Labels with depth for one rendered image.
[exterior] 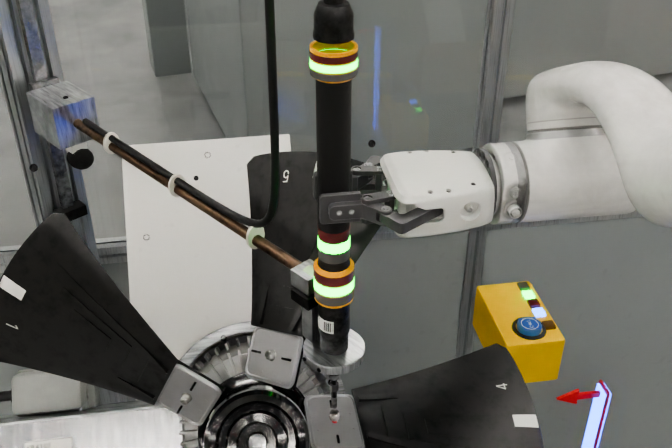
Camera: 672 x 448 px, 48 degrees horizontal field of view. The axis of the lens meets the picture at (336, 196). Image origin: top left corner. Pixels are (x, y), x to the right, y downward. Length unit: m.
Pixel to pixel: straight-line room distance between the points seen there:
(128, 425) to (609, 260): 1.23
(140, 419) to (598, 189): 0.64
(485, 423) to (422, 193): 0.37
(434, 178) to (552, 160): 0.12
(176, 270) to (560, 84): 0.66
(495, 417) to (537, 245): 0.85
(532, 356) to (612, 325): 0.79
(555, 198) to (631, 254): 1.16
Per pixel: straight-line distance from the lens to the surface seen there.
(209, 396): 0.94
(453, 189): 0.74
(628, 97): 0.71
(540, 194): 0.77
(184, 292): 1.17
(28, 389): 1.12
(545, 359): 1.30
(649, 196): 0.67
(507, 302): 1.34
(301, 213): 0.95
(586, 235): 1.84
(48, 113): 1.24
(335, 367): 0.85
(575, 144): 0.79
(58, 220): 0.92
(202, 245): 1.17
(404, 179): 0.75
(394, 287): 1.76
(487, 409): 1.01
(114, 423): 1.07
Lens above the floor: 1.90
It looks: 31 degrees down
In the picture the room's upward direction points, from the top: straight up
